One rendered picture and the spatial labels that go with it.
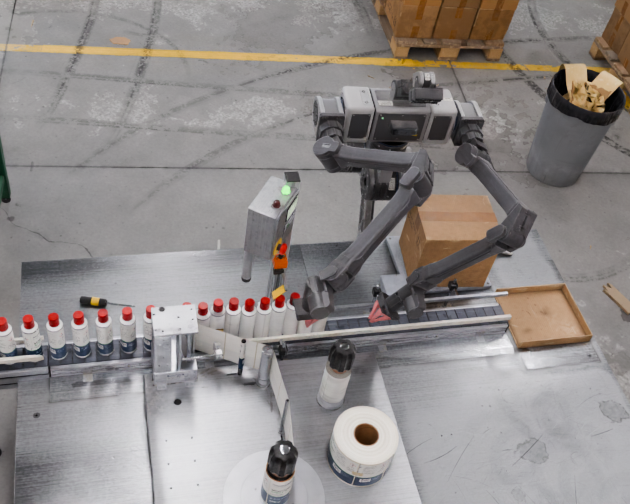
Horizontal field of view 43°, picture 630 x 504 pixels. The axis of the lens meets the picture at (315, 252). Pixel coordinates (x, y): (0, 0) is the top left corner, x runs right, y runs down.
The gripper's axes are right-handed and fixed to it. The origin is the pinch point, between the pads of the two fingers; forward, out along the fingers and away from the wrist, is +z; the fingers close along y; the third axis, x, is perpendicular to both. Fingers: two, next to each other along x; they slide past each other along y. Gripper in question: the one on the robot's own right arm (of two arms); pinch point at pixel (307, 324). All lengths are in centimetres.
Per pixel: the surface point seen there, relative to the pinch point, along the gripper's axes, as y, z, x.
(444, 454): 44, 37, -32
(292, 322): 2.0, 21.7, 17.8
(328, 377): 6.5, 15.2, -10.4
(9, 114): -102, 114, 263
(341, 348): 8.8, 1.5, -9.6
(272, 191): -7.5, -29.0, 29.9
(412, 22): 162, 84, 311
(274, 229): -8.9, -24.1, 18.5
